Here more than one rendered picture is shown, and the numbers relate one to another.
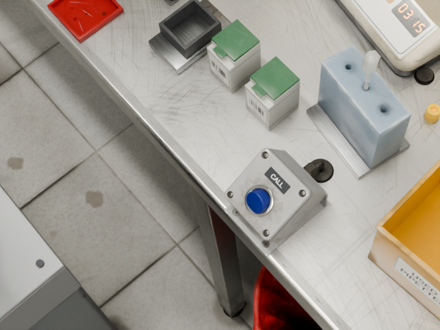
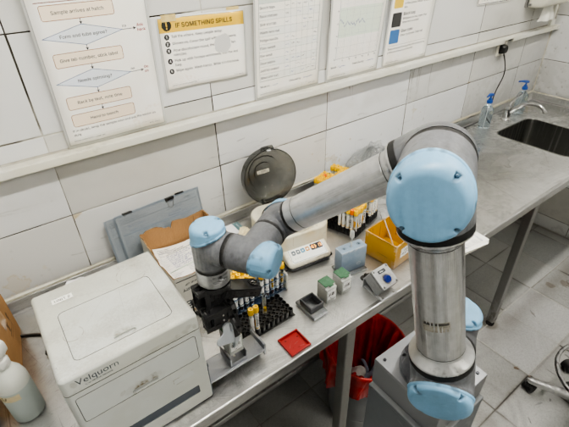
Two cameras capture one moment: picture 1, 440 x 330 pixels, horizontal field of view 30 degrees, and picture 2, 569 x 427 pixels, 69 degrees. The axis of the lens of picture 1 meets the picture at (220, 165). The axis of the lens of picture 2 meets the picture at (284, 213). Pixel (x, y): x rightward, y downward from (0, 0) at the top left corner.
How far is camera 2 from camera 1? 1.13 m
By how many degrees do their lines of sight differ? 61
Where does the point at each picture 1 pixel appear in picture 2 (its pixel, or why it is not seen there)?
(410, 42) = (323, 247)
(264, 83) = (344, 274)
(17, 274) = not seen: hidden behind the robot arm
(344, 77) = (347, 250)
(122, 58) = (319, 330)
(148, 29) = (306, 322)
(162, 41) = (314, 313)
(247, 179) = (380, 280)
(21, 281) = not seen: hidden behind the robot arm
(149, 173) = not seen: outside the picture
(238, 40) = (326, 280)
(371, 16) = (312, 256)
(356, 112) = (357, 251)
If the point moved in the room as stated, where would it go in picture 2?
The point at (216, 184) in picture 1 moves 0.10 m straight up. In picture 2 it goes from (372, 303) to (375, 280)
